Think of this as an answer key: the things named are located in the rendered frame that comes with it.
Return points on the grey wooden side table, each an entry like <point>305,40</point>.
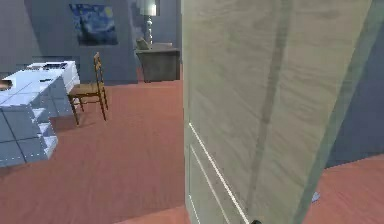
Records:
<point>159,63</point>

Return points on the pale wooden room door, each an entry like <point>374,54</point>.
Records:
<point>266,100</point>

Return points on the grey box on table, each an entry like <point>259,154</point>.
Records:
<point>142,43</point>

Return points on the brown wooden chair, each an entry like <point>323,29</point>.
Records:
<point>96,87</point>

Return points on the silver table lamp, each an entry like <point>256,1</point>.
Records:
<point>148,20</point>

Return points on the blue starry framed painting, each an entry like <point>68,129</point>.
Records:
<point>94,24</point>

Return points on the white kitchen cabinet unit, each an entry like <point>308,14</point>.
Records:
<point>60,73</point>

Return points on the white tiled kitchen counter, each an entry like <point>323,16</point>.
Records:
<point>23,113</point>

